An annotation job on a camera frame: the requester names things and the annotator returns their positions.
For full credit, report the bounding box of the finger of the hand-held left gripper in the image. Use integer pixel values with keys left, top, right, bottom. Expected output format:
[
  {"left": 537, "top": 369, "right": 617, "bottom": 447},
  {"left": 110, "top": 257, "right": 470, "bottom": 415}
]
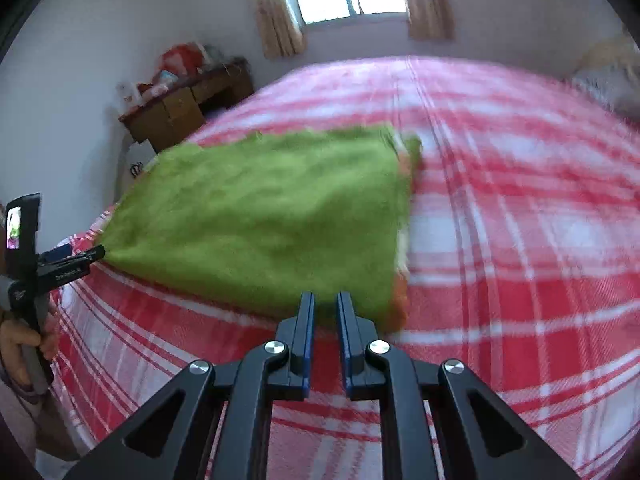
[{"left": 37, "top": 244, "right": 107, "bottom": 288}]

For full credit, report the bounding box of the patterned pillow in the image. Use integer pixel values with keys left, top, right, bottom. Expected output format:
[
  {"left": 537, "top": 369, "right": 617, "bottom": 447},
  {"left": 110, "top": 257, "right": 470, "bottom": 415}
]
[{"left": 570, "top": 67, "right": 640, "bottom": 121}]

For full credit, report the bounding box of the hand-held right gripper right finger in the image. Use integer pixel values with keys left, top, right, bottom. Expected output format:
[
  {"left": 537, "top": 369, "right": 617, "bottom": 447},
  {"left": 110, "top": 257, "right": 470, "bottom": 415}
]
[{"left": 336, "top": 290, "right": 586, "bottom": 480}]

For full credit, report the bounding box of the person's left forearm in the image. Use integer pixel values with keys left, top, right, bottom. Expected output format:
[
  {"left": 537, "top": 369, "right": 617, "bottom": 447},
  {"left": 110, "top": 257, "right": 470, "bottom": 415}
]
[{"left": 0, "top": 360, "right": 81, "bottom": 466}]

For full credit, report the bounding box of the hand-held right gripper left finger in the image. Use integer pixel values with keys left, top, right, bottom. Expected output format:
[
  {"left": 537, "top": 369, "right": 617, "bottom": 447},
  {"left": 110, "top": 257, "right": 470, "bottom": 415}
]
[{"left": 60, "top": 291, "right": 317, "bottom": 480}]

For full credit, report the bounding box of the red plaid bed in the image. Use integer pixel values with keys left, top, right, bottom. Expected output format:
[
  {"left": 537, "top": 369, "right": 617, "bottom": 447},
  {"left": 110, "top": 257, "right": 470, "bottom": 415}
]
[{"left": 50, "top": 55, "right": 640, "bottom": 480}]

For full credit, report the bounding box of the green orange striped knit sweater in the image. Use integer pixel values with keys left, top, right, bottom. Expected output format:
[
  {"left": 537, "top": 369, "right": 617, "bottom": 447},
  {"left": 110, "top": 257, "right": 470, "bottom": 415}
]
[{"left": 102, "top": 124, "right": 425, "bottom": 333}]

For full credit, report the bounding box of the brown wooden desk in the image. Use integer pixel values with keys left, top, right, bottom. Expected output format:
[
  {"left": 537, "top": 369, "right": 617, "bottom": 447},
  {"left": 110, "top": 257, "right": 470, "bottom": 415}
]
[{"left": 118, "top": 62, "right": 255, "bottom": 155}]

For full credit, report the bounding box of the beige floral curtain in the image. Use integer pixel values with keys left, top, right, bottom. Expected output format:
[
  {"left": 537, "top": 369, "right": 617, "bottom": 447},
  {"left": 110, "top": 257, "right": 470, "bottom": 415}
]
[
  {"left": 247, "top": 0, "right": 308, "bottom": 60},
  {"left": 397, "top": 0, "right": 456, "bottom": 41}
]

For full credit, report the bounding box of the person's left hand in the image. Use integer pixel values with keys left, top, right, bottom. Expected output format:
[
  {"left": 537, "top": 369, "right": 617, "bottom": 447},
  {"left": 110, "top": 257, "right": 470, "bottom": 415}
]
[{"left": 0, "top": 305, "right": 61, "bottom": 387}]

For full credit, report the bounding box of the red gift box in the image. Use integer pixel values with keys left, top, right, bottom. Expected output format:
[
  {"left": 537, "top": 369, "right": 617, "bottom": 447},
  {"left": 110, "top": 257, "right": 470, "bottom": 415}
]
[{"left": 160, "top": 44, "right": 206, "bottom": 78}]

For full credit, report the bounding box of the cream bed headboard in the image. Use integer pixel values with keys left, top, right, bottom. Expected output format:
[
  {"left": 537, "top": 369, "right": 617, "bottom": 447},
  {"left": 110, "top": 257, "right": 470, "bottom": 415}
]
[{"left": 575, "top": 35, "right": 640, "bottom": 91}]

